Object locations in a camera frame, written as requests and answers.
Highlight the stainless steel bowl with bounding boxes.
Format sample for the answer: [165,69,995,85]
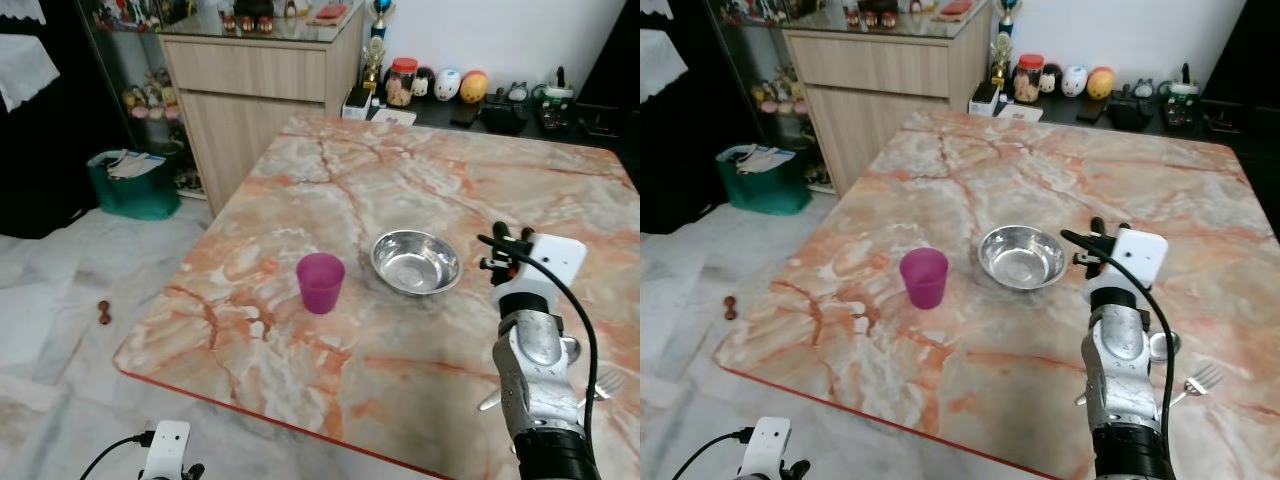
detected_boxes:
[977,225,1068,292]
[370,229,464,297]

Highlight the black low shelf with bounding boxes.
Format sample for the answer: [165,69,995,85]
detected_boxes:
[968,88,1280,151]
[342,92,641,151]

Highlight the black electronic device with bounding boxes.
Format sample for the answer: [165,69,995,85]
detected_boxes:
[1160,62,1205,134]
[533,66,579,138]

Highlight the silver metal fork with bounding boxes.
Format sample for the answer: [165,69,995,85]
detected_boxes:
[578,367,627,407]
[1170,362,1227,407]

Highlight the red lidded clear jar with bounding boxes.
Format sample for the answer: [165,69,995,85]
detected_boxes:
[387,57,420,109]
[1012,53,1045,105]

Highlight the purple plastic cup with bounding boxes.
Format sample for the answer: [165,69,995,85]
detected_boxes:
[899,248,950,311]
[296,252,347,316]

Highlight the gold trophy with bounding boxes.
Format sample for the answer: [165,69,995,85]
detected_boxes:
[361,0,394,97]
[989,0,1022,91]

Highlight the white hanging cloth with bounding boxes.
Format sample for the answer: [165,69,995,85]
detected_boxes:
[0,33,62,114]
[640,28,690,105]

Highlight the green plastic bin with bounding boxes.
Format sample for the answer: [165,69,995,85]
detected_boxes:
[86,148,184,222]
[714,143,814,217]

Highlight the white papers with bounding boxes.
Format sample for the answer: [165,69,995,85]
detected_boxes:
[103,149,167,181]
[733,144,796,175]

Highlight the light wooden cabinet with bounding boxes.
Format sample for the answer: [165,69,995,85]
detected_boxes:
[782,2,993,197]
[158,3,367,217]

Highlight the plush toys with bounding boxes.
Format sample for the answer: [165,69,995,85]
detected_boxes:
[121,68,184,124]
[749,64,812,118]

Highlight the glass display cabinet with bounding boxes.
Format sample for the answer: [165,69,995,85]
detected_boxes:
[700,0,833,191]
[75,0,206,193]

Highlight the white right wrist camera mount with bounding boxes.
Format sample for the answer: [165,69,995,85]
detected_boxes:
[497,235,588,303]
[1090,229,1169,303]

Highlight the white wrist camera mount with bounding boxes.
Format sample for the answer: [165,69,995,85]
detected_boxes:
[140,421,192,480]
[497,235,588,303]
[1090,229,1169,303]
[740,417,794,480]

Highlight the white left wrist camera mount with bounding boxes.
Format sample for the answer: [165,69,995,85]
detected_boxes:
[740,417,794,480]
[140,421,192,480]

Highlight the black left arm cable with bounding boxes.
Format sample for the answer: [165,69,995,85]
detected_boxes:
[78,431,156,480]
[671,427,754,480]

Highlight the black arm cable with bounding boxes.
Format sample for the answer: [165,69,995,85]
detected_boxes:
[1061,229,1178,413]
[78,431,156,480]
[477,233,600,413]
[671,427,754,480]

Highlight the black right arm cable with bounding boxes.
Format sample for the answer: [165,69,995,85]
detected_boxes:
[477,233,600,413]
[1061,229,1178,413]

